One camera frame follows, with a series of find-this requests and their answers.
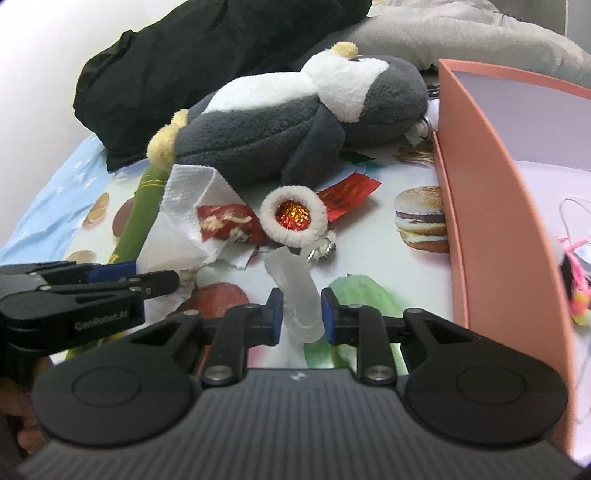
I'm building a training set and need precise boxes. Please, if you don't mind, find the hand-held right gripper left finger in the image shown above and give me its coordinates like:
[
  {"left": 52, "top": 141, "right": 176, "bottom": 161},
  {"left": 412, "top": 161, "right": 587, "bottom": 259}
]
[{"left": 117, "top": 290, "right": 284, "bottom": 386}]

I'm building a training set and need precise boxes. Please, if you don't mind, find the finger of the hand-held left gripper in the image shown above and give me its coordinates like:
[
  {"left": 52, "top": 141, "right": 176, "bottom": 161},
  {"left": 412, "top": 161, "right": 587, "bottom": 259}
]
[
  {"left": 39, "top": 271, "right": 181, "bottom": 309},
  {"left": 0, "top": 261, "right": 137, "bottom": 296}
]

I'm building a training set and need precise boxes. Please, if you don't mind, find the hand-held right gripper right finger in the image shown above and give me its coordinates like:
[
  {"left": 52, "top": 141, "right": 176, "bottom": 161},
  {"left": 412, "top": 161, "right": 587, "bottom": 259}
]
[{"left": 322, "top": 287, "right": 467, "bottom": 384}]

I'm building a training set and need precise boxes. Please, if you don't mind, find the translucent plastic bag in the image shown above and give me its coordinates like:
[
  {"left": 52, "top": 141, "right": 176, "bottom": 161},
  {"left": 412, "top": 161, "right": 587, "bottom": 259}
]
[{"left": 264, "top": 247, "right": 324, "bottom": 344}]

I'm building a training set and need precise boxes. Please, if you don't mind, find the white paper tissue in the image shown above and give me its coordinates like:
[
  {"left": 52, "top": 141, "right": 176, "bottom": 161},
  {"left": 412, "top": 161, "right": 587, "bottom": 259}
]
[{"left": 136, "top": 164, "right": 252, "bottom": 296}]

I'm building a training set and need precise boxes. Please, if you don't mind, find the red snack wrapper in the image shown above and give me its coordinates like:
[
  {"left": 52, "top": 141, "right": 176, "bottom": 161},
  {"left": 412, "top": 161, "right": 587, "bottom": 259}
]
[{"left": 196, "top": 203, "right": 266, "bottom": 243}]

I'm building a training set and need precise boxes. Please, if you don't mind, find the white ring keychain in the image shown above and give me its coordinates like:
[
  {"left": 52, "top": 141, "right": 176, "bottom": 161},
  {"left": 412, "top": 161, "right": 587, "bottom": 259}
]
[{"left": 259, "top": 185, "right": 338, "bottom": 264}]

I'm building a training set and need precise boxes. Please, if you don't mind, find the red gold foil candy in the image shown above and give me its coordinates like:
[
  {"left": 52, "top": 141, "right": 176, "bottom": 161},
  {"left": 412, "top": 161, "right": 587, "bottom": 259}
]
[{"left": 274, "top": 199, "right": 311, "bottom": 230}]

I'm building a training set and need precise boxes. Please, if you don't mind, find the red paper packet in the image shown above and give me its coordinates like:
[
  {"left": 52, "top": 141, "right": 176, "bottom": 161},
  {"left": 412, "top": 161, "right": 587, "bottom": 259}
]
[{"left": 318, "top": 175, "right": 382, "bottom": 222}]

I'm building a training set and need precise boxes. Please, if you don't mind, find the pink cardboard box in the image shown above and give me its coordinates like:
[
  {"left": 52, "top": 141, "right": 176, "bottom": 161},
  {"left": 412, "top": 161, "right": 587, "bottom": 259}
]
[{"left": 431, "top": 58, "right": 591, "bottom": 467}]

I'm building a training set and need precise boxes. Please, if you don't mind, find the pink tassel charm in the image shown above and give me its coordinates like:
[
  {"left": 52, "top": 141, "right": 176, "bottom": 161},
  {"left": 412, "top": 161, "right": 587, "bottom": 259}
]
[{"left": 556, "top": 196, "right": 591, "bottom": 326}]

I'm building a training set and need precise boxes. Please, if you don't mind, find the person's left hand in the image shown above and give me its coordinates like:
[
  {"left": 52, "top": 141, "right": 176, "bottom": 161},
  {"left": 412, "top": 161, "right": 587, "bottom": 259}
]
[{"left": 0, "top": 378, "right": 47, "bottom": 457}]

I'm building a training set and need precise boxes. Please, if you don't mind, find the food print mat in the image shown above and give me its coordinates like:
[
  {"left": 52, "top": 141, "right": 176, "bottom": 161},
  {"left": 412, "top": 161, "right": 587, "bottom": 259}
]
[{"left": 60, "top": 138, "right": 462, "bottom": 370}]

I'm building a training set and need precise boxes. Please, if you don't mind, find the green massage hammer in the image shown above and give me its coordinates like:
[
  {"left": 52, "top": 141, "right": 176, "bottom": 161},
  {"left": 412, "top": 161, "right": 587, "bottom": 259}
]
[{"left": 65, "top": 164, "right": 174, "bottom": 361}]

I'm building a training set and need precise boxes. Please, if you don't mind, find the light blue bed sheet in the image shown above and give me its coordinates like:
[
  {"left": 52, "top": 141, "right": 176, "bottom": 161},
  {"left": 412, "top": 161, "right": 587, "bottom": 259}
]
[{"left": 0, "top": 138, "right": 112, "bottom": 259}]

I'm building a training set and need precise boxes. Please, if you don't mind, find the grey white penguin plush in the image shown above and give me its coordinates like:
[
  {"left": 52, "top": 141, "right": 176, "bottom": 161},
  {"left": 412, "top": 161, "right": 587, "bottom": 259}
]
[{"left": 148, "top": 41, "right": 430, "bottom": 188}]

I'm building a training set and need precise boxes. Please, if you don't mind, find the black coat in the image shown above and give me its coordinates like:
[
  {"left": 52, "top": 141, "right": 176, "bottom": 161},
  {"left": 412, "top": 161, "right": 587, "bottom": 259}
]
[{"left": 74, "top": 0, "right": 372, "bottom": 172}]

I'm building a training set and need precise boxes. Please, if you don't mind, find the grey duvet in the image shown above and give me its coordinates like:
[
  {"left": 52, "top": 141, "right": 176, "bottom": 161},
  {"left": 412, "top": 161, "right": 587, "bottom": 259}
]
[{"left": 342, "top": 0, "right": 591, "bottom": 84}]

